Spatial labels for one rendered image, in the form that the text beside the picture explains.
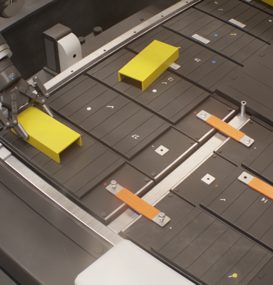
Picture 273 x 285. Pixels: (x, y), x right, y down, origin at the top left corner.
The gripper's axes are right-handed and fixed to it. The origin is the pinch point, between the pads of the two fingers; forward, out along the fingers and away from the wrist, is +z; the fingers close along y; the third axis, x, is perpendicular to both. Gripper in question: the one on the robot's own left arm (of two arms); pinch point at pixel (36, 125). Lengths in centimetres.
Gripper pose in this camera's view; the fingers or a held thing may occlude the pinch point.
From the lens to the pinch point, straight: 140.0
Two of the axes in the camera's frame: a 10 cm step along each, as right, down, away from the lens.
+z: 6.0, 7.9, 0.7
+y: 6.6, -5.4, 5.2
